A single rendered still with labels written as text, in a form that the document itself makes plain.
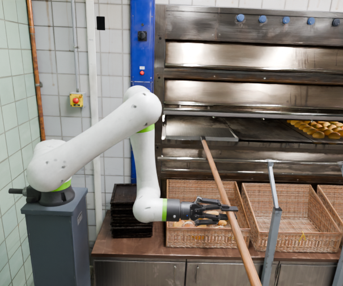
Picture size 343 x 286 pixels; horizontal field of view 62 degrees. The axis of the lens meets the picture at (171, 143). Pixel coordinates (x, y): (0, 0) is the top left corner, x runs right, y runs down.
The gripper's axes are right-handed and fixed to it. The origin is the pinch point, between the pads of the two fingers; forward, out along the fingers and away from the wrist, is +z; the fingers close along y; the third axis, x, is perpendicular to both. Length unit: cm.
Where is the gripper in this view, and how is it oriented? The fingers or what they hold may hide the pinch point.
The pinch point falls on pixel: (228, 212)
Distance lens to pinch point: 124.3
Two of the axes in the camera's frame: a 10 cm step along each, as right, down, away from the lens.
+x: 0.0, 3.0, -9.5
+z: 10.0, 0.4, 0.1
